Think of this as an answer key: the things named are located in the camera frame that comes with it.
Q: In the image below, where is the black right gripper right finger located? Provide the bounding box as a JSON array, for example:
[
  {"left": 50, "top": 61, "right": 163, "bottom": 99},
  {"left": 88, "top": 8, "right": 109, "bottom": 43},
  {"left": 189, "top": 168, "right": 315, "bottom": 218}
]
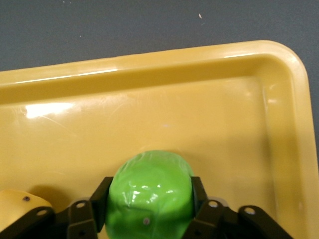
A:
[{"left": 184, "top": 175, "right": 295, "bottom": 239}]

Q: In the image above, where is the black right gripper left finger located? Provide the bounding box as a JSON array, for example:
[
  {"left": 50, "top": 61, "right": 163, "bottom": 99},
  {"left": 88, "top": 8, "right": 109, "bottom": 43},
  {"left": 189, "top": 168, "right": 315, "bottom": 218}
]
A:
[{"left": 0, "top": 176, "right": 115, "bottom": 239}]

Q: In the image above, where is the yellow toy potato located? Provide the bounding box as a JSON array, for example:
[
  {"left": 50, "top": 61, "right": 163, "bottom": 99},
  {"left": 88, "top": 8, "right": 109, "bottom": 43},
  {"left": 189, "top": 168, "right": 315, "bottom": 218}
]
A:
[{"left": 0, "top": 188, "right": 52, "bottom": 231}]

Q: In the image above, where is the green toy apple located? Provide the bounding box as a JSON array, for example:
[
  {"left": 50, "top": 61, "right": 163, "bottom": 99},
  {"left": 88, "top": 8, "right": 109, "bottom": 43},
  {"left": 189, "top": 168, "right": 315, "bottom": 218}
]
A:
[{"left": 106, "top": 149, "right": 195, "bottom": 239}]

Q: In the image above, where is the yellow plastic tray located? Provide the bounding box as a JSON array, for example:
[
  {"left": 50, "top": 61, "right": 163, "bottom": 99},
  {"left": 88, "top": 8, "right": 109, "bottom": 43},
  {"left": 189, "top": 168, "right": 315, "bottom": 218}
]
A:
[{"left": 0, "top": 39, "right": 319, "bottom": 239}]

